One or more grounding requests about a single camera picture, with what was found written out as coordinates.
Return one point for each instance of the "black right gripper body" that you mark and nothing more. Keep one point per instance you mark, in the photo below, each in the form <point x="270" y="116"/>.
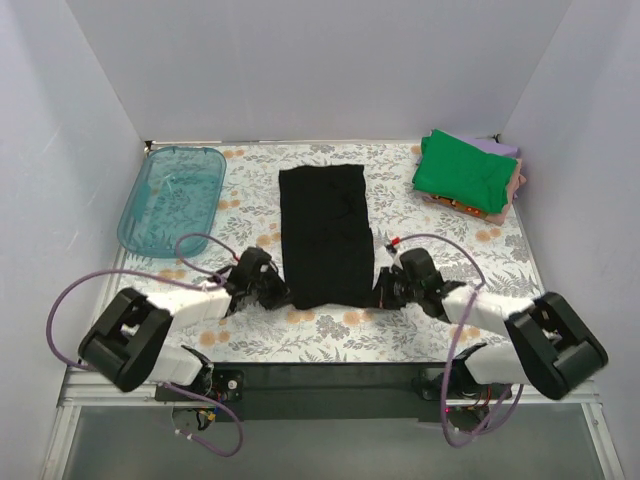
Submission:
<point x="386" y="291"/>

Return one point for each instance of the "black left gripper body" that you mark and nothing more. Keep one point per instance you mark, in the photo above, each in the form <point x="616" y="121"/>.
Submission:
<point x="275" y="291"/>

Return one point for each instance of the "black t-shirt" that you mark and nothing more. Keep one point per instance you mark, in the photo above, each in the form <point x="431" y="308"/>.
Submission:
<point x="326" y="239"/>

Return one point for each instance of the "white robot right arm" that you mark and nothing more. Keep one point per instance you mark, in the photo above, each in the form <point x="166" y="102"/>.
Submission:
<point x="547" y="345"/>

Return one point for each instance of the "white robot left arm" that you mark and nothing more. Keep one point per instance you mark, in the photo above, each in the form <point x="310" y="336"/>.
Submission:
<point x="128" y="342"/>

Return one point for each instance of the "floral patterned table mat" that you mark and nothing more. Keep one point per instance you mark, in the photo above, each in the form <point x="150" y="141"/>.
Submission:
<point x="464" y="248"/>

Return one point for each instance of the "orange patterned folded t-shirt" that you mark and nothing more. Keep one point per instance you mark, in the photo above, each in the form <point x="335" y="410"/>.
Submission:
<point x="458" y="206"/>

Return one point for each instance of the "teal transparent plastic tray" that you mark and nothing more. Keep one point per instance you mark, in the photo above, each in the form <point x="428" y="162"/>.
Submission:
<point x="173" y="202"/>

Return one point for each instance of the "green folded t-shirt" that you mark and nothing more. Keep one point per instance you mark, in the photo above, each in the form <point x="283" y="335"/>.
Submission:
<point x="454" y="169"/>

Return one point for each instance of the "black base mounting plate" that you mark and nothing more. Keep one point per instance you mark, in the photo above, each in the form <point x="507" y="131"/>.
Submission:
<point x="328" y="391"/>

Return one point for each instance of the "pink folded t-shirt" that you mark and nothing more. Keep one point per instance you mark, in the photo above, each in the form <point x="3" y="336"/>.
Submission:
<point x="516" y="181"/>

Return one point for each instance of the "lavender folded t-shirt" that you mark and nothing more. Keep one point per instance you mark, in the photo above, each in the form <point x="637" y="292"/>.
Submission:
<point x="490" y="145"/>

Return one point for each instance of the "aluminium frame rail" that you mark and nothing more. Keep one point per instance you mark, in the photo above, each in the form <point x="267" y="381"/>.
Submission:
<point x="101" y="433"/>

